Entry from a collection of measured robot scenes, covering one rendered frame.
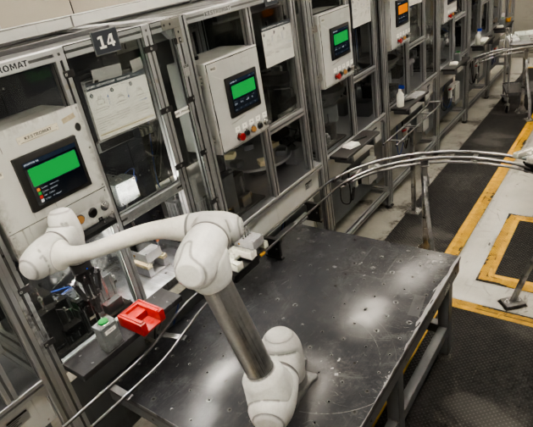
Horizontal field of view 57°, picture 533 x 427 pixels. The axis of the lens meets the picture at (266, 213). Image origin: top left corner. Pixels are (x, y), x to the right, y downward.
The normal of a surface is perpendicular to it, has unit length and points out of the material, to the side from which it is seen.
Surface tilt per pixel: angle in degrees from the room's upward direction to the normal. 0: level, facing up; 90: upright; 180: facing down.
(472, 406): 0
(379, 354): 0
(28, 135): 90
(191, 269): 84
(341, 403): 0
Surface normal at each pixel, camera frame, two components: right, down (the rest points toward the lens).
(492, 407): -0.16, -0.87
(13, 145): 0.80, 0.15
